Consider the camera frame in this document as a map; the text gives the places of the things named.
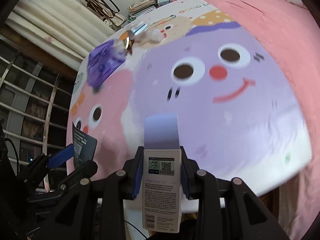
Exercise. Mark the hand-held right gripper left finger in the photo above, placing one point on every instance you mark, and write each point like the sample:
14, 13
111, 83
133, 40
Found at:
137, 175

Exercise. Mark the beige handbag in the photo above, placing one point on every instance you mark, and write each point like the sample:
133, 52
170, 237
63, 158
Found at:
116, 20

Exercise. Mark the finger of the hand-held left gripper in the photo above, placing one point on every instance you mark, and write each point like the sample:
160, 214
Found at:
61, 156
75, 177

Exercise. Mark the clear plastic bottle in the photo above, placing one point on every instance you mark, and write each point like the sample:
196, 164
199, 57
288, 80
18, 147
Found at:
150, 36

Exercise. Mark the pink bed sheet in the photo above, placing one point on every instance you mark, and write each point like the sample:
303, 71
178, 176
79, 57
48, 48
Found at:
275, 30

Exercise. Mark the dark printed packet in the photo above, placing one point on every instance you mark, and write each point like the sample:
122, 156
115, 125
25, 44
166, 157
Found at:
83, 142

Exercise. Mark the window with metal grille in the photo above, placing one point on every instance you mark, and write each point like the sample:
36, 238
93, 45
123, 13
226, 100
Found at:
30, 100

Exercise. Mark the cream curtain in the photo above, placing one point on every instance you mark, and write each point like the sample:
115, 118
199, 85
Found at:
57, 20

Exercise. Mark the foil snack bag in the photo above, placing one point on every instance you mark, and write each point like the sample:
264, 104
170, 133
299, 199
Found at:
128, 42

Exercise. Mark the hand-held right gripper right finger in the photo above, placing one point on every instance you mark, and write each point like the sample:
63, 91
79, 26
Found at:
185, 177

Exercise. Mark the purple plastic bag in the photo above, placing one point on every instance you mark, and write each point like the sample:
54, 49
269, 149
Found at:
102, 65

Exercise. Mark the stack of papers and books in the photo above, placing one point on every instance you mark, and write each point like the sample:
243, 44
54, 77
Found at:
141, 7

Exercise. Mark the cartoon printed blanket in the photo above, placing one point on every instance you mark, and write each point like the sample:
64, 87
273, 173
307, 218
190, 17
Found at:
225, 130

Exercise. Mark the white carton with lavender flap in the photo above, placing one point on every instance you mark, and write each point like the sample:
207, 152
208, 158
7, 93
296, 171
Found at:
161, 192

